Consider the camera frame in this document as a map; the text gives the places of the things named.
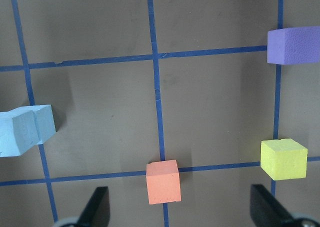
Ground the cabled right gripper black right finger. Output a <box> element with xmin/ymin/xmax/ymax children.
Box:
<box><xmin>249</xmin><ymin>184</ymin><xmax>300</xmax><ymax>227</ymax></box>

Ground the smooth light blue block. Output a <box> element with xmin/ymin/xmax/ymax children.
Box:
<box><xmin>10</xmin><ymin>104</ymin><xmax>56</xmax><ymax>145</ymax></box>

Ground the orange block near robot bases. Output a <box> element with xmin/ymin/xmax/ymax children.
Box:
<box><xmin>146</xmin><ymin>159</ymin><xmax>182</xmax><ymax>205</ymax></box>

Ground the purple block near cyan bin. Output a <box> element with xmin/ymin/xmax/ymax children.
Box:
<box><xmin>267</xmin><ymin>26</ymin><xmax>320</xmax><ymax>65</ymax></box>

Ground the yellow foam block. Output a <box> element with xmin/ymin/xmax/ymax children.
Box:
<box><xmin>260</xmin><ymin>138</ymin><xmax>308</xmax><ymax>181</ymax></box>

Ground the cracked light blue block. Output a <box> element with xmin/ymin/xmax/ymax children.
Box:
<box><xmin>0</xmin><ymin>110</ymin><xmax>39</xmax><ymax>158</ymax></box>

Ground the cabled right gripper black left finger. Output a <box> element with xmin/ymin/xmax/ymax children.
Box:
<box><xmin>76</xmin><ymin>186</ymin><xmax>111</xmax><ymax>227</ymax></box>

